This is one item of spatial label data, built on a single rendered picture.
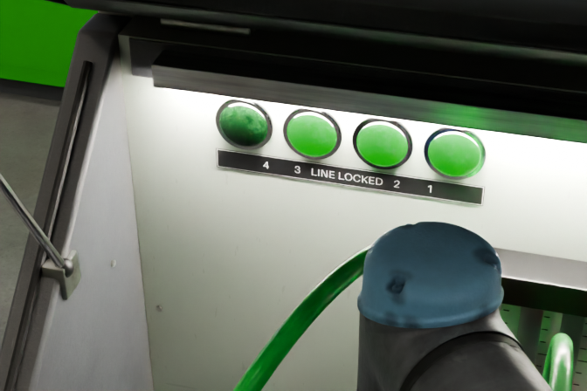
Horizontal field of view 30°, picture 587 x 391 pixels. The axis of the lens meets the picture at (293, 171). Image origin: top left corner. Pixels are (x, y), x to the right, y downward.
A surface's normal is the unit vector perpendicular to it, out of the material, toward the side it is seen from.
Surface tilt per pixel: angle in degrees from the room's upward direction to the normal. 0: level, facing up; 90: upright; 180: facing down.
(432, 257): 0
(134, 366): 90
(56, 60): 90
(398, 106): 90
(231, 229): 90
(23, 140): 0
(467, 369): 20
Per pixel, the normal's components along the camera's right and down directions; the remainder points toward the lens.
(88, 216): 0.97, 0.14
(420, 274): 0.00, -0.83
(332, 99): -0.25, 0.54
